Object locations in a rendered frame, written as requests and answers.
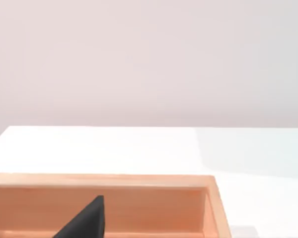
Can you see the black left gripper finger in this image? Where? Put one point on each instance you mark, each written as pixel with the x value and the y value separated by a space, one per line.
pixel 89 220

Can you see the shallow salmon-coloured box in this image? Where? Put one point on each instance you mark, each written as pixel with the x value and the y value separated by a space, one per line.
pixel 151 205

